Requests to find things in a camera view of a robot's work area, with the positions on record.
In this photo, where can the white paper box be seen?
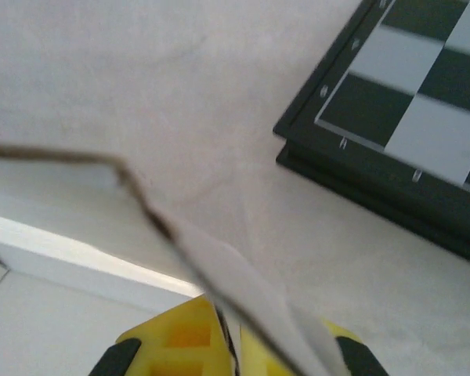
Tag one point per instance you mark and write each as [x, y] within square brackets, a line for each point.
[82, 266]

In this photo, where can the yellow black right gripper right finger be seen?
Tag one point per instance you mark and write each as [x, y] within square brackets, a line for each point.
[258, 360]

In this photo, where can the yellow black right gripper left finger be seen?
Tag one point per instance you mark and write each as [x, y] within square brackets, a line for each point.
[180, 337]

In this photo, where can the black white chessboard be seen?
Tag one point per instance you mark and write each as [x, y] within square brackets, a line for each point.
[376, 98]

